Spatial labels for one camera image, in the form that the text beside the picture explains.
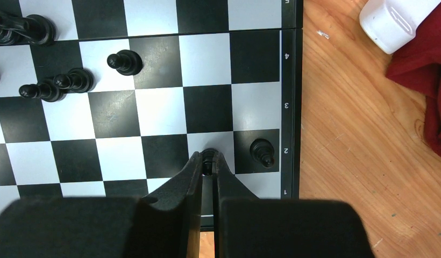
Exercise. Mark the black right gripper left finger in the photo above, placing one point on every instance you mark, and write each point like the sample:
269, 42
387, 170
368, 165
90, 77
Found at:
165, 223

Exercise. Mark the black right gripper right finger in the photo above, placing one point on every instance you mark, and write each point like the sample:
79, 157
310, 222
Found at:
248, 226

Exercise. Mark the black pawn piece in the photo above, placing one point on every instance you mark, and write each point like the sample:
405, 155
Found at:
208, 155
262, 152
125, 62

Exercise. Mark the black and white chessboard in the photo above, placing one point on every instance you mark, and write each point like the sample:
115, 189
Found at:
216, 74

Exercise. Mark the black knight piece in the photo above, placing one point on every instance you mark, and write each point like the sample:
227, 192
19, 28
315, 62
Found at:
33, 29

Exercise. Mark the red shirt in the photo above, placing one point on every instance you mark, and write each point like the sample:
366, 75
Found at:
417, 66

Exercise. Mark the white rack base foot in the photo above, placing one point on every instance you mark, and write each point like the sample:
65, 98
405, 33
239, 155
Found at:
391, 24

